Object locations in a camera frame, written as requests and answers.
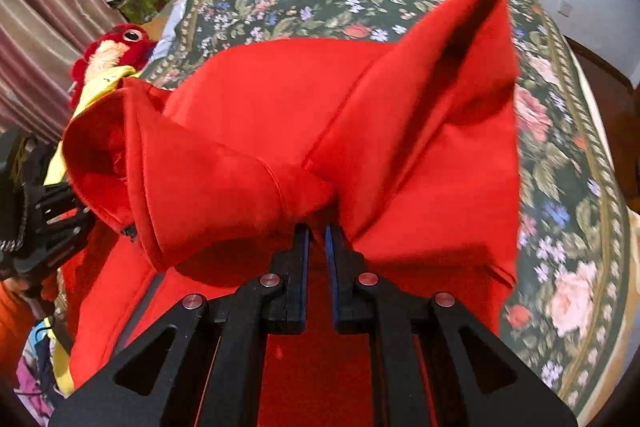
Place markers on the white wall socket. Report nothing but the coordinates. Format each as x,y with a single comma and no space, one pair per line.
565,8

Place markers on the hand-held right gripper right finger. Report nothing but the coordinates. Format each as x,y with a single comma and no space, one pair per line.
331,277

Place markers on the striped brown curtain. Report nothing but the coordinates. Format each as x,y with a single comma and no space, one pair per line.
45,17

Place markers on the red plush toy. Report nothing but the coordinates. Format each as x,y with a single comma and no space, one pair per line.
115,52

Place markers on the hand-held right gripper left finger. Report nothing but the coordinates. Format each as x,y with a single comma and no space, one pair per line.
303,277

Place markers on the red zip jacket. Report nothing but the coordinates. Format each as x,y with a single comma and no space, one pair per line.
280,107

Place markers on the person's left hand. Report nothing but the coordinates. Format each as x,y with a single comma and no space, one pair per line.
22,289

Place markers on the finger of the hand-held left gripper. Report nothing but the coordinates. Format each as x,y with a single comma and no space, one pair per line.
65,237
55,199

